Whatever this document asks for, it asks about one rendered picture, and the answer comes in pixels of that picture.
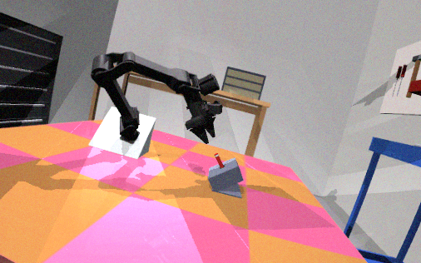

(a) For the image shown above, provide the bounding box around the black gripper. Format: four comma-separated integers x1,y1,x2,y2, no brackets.
185,98,216,144

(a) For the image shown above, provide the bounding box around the grey square panel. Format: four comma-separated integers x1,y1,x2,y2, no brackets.
208,157,244,199

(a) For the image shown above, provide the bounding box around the red peg with white band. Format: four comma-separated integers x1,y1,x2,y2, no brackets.
215,153,224,168

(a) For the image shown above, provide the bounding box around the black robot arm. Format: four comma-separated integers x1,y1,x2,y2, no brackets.
92,52,223,144

